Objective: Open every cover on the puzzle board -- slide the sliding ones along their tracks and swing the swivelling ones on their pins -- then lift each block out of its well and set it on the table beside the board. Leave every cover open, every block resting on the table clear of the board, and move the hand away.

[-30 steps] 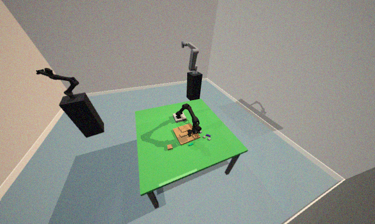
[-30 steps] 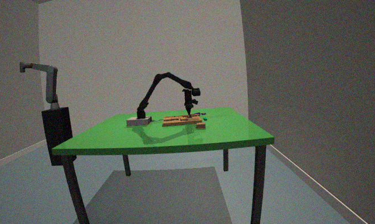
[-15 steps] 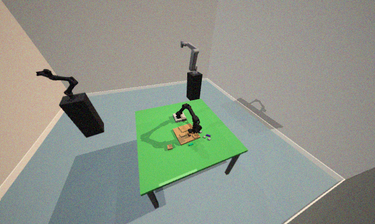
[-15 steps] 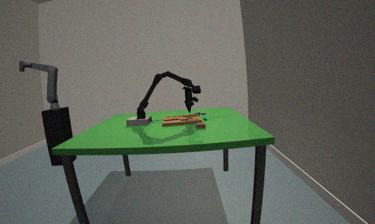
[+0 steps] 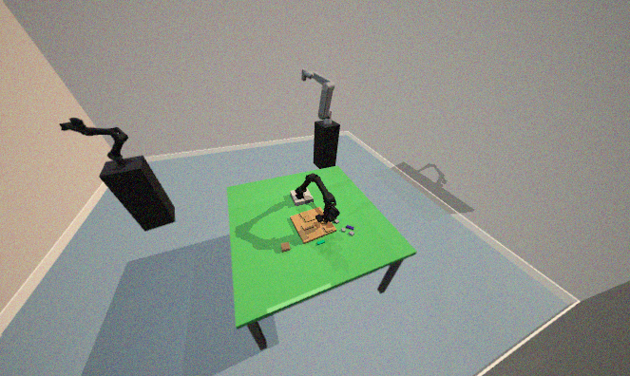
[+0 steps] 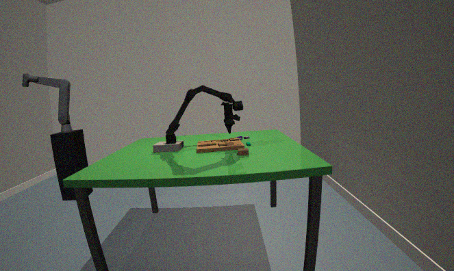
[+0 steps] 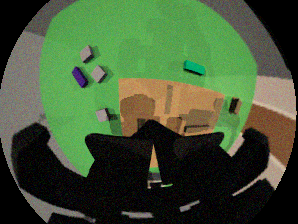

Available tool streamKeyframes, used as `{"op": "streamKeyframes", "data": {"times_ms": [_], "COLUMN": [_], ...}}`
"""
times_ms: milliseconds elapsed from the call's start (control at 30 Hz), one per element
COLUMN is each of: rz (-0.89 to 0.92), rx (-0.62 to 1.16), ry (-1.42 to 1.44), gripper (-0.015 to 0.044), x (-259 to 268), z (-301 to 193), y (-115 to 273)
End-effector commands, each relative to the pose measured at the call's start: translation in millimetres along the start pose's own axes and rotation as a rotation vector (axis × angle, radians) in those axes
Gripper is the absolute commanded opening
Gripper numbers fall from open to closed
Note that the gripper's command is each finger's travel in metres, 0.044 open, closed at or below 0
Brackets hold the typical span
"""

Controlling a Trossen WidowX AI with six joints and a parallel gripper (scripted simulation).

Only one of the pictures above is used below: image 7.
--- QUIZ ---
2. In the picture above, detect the small purple block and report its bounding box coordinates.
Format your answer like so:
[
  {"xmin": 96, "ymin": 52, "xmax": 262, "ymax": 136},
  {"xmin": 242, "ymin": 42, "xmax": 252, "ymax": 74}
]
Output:
[{"xmin": 72, "ymin": 67, "xmax": 88, "ymax": 88}]

